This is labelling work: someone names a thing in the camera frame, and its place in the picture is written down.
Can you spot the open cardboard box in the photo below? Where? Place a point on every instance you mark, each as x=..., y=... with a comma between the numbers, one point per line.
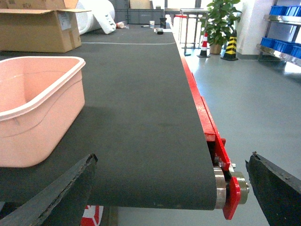
x=48, y=26

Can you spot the yellow black traffic cone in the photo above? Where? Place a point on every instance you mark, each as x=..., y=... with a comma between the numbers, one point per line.
x=231, y=49

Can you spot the black cup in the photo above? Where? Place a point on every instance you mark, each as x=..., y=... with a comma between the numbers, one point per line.
x=163, y=22

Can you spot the small steel table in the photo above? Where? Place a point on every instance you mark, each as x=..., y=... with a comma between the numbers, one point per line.
x=196, y=22

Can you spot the red metal conveyor frame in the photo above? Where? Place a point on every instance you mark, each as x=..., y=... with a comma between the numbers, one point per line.
x=211, y=131

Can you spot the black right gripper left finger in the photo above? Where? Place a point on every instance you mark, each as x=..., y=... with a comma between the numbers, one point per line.
x=62, y=203

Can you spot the pink plastic box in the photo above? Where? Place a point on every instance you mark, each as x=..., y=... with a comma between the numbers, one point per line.
x=40, y=97

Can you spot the dark conveyor belt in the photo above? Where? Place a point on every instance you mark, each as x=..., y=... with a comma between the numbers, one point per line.
x=21, y=184

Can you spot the far red white cone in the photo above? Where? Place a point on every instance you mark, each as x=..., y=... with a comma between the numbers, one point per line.
x=203, y=53

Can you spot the grey plastic crate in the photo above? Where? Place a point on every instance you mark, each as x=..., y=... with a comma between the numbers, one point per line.
x=138, y=16

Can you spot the potted green plant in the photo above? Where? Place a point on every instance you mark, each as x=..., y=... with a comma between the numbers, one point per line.
x=220, y=23

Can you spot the white paper cup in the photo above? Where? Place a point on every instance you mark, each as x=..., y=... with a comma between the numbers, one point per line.
x=152, y=24

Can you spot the white foam roll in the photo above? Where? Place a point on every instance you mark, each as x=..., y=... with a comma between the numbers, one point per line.
x=100, y=14

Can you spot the steel shelf with blue bins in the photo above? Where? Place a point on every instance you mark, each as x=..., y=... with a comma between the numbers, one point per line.
x=282, y=38

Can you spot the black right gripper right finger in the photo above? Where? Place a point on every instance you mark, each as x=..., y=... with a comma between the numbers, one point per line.
x=277, y=191

